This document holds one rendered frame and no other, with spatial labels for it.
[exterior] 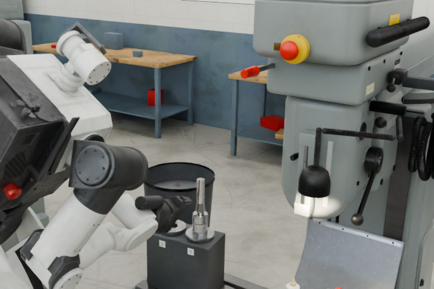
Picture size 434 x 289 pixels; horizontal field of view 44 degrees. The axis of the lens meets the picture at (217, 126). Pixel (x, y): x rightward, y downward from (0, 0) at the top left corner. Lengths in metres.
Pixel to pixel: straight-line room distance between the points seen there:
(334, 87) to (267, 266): 2.60
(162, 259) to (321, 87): 0.79
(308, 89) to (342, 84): 0.08
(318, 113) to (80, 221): 0.59
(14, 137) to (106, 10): 6.55
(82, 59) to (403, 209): 1.11
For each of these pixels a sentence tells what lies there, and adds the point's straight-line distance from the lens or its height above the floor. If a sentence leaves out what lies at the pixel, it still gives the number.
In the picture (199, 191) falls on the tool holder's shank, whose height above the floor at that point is 1.27.
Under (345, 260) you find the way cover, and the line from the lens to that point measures 1.88.
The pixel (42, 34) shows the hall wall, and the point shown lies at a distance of 8.54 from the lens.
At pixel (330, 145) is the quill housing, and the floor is 1.52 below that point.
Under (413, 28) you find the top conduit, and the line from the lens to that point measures 1.35.
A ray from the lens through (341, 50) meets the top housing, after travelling 1.11.
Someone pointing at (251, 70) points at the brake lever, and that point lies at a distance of 1.16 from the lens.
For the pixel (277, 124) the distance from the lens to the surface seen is 5.77.
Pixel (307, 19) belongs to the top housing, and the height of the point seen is 1.82.
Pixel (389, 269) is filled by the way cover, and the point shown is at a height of 1.01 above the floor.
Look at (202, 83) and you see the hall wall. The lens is 6.67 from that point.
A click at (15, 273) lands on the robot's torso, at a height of 1.21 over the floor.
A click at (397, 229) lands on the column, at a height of 1.13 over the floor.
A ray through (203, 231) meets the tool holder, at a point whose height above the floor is 1.15.
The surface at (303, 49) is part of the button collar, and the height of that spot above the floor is 1.76.
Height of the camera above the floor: 1.92
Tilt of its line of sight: 17 degrees down
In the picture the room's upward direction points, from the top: 1 degrees clockwise
